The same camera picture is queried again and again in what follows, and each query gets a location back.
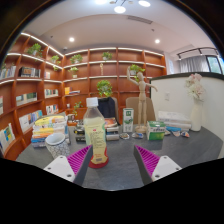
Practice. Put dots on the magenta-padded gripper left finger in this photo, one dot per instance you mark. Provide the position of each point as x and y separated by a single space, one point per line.
61 166

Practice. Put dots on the white wall switch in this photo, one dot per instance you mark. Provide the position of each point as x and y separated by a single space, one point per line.
167 96

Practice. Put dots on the pink and white flower bouquet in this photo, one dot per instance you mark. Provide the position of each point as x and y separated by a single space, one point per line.
196 87

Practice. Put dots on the clear bottle with yellow drink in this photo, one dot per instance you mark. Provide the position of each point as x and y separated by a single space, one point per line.
95 133

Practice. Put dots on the tall white vase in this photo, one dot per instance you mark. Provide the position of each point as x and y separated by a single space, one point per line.
196 116

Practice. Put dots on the light grey curtain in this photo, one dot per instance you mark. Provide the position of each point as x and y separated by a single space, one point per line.
193 64

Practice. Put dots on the small grey wrapped candy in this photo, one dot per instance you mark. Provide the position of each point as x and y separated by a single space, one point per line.
124 136

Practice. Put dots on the green and white box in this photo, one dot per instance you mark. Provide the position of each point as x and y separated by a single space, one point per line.
156 130

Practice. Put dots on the white mug with grey pattern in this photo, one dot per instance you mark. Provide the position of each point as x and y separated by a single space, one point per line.
57 145

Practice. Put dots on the tall green white carton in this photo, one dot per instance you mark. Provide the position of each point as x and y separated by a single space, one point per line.
128 120

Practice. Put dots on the dark framed window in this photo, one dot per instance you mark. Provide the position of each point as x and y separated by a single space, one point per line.
215 65

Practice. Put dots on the dark office chair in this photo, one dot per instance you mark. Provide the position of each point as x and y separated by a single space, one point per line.
107 106

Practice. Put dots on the wooden artist mannequin figure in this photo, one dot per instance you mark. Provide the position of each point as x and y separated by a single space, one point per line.
142 96

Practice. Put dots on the ceiling lamp with round bulbs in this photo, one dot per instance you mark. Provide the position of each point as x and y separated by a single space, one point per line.
120 9

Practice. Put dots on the stack of colourful books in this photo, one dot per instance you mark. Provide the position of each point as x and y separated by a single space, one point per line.
48 128

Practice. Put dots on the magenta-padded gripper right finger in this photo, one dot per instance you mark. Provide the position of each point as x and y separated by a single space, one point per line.
164 166

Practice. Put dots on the tan chair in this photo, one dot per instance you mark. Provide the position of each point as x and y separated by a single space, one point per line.
133 105

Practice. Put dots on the brown wooden shelf unit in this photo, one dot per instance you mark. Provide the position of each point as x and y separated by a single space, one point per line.
90 71

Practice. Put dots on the small blue orange wrapped candy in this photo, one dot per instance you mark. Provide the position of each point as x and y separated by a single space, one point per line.
184 134

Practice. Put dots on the black ceiling track rail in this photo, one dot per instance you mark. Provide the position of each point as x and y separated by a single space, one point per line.
196 50

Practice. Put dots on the round recessed ceiling light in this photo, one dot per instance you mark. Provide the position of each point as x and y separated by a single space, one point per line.
71 39
157 41

